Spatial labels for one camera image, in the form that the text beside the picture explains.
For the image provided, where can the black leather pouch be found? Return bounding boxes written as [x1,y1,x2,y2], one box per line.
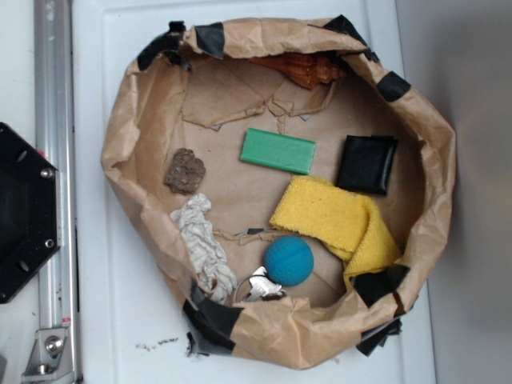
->
[335,135,398,195]

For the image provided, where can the brown rough rock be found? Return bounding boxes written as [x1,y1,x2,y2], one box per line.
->
[164,148,206,194]

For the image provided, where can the yellow microfiber cloth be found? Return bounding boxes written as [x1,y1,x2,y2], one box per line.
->
[270,176,402,290]

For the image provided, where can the orange spiral seashell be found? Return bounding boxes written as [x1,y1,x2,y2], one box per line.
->
[248,52,346,90]

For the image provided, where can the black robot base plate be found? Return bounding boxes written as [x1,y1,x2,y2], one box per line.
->
[1,123,60,304]

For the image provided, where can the blue foam ball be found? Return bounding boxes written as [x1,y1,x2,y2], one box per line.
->
[263,236,314,286]

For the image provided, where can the brown paper bag bin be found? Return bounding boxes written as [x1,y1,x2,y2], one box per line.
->
[101,17,456,370]

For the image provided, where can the green rectangular block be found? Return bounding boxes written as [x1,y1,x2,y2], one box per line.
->
[240,128,316,175]

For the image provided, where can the aluminium extrusion rail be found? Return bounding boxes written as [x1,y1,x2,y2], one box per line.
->
[34,1,83,383]

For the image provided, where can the silver metal keys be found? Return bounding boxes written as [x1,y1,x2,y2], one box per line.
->
[233,266,287,303]

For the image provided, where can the metal corner bracket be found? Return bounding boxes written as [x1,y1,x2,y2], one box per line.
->
[21,327,74,383]

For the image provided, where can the crumpled white cloth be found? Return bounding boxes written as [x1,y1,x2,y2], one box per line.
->
[170,193,237,304]

